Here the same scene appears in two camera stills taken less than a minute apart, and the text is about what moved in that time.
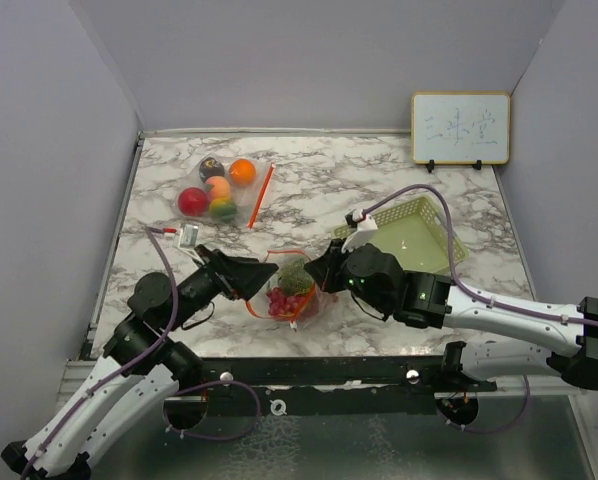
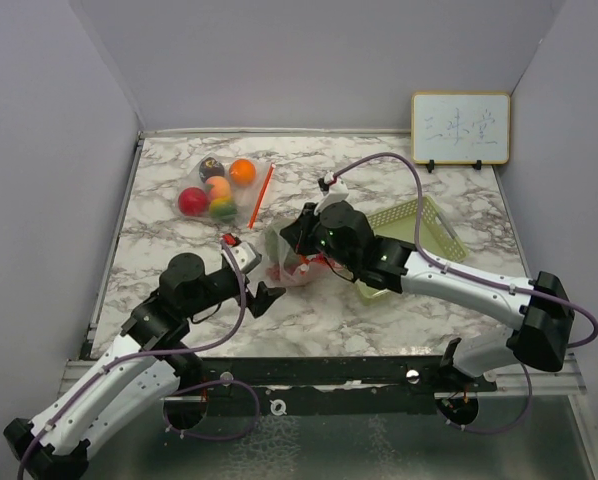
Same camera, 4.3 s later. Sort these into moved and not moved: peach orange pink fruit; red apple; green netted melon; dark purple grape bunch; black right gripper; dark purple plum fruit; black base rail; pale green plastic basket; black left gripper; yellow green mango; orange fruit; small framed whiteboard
Moved: black right gripper; dark purple grape bunch; green netted melon; black left gripper
Not moved: pale green plastic basket; black base rail; yellow green mango; small framed whiteboard; peach orange pink fruit; red apple; dark purple plum fruit; orange fruit
